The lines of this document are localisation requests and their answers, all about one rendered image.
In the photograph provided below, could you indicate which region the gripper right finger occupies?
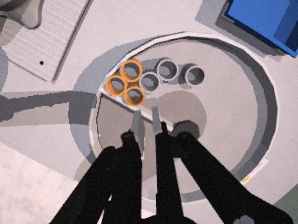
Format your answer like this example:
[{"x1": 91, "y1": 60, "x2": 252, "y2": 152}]
[{"x1": 152, "y1": 106, "x2": 294, "y2": 224}]

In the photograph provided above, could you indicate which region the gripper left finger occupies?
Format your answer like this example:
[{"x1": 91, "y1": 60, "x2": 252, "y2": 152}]
[{"x1": 49, "y1": 110, "x2": 145, "y2": 224}]

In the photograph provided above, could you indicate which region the blue shallow tray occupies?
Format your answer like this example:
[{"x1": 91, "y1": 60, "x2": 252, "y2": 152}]
[{"x1": 218, "y1": 0, "x2": 298, "y2": 58}]

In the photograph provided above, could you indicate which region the bronze bushing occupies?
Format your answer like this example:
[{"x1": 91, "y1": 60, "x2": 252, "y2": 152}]
[
  {"x1": 124, "y1": 82, "x2": 145, "y2": 106},
  {"x1": 105, "y1": 72, "x2": 129, "y2": 96},
  {"x1": 120, "y1": 58, "x2": 143, "y2": 82}
]

